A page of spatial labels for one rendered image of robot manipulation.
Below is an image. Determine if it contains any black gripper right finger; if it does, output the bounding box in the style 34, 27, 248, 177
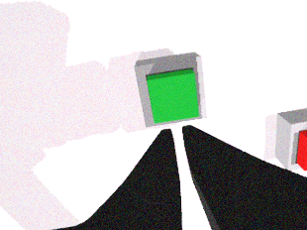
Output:
180, 124, 307, 230

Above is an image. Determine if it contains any green button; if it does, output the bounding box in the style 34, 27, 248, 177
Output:
135, 52, 207, 127

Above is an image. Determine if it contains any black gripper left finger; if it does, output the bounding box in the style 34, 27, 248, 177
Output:
55, 128, 183, 230

